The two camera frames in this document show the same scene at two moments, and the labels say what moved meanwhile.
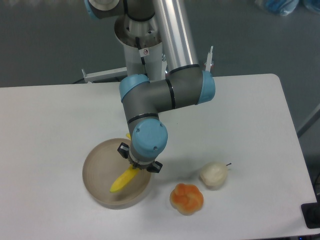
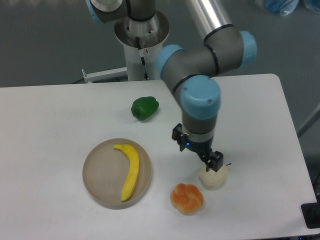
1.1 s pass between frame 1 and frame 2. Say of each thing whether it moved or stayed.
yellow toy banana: moved
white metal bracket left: stayed
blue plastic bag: stayed
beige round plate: stayed
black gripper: moved
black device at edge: stayed
